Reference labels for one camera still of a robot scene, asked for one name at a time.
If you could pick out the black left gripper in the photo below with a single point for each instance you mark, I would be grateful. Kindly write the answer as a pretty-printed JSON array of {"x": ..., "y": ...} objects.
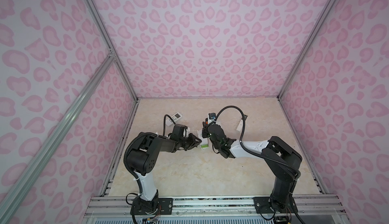
[{"x": 193, "y": 143}]

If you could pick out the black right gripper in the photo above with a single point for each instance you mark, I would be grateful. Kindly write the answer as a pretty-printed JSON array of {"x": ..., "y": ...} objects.
[{"x": 205, "y": 127}]

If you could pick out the white remote with eco sticker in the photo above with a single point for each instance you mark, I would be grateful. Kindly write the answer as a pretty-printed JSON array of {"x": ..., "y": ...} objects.
[{"x": 204, "y": 144}]

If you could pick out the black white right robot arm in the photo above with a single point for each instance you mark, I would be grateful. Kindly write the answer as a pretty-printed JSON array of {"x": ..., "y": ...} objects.
[{"x": 283, "y": 160}]

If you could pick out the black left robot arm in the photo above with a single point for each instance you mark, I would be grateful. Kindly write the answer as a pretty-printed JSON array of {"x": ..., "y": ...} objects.
[{"x": 142, "y": 154}]

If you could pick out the slim white remote with display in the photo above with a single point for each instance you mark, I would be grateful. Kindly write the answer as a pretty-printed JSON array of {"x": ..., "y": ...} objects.
[{"x": 240, "y": 125}]

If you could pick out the white air conditioner remote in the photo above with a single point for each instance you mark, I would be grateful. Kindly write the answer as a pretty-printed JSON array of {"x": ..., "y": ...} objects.
[{"x": 172, "y": 119}]

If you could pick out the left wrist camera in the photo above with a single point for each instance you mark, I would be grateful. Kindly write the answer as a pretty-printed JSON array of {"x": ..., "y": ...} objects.
[{"x": 179, "y": 132}]

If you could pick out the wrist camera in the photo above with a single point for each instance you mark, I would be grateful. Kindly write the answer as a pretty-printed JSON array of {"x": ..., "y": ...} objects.
[
  {"x": 179, "y": 132},
  {"x": 211, "y": 118}
]

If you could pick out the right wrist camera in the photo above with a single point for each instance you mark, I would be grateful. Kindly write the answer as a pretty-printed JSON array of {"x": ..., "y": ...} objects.
[{"x": 211, "y": 118}]

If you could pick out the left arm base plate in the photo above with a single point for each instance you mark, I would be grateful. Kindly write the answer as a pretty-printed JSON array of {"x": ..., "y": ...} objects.
[{"x": 162, "y": 206}]

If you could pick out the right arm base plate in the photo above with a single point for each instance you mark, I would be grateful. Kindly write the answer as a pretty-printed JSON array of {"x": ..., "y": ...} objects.
[{"x": 267, "y": 205}]

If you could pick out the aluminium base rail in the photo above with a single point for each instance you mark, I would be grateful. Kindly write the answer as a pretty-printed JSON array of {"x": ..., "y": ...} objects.
[{"x": 312, "y": 209}]

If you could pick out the aluminium corner frame post left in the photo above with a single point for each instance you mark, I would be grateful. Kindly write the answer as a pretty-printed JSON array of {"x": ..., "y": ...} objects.
[{"x": 98, "y": 21}]

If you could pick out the aluminium corner frame post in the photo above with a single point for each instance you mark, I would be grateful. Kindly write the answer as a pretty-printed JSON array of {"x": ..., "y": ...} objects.
[
  {"x": 322, "y": 18},
  {"x": 98, "y": 21}
]

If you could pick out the aluminium diagonal frame bar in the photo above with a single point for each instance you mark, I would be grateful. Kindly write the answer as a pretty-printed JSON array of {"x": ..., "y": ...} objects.
[{"x": 21, "y": 188}]

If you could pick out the aluminium corner frame post right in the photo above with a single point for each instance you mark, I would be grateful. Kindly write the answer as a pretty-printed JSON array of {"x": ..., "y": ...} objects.
[{"x": 322, "y": 18}]

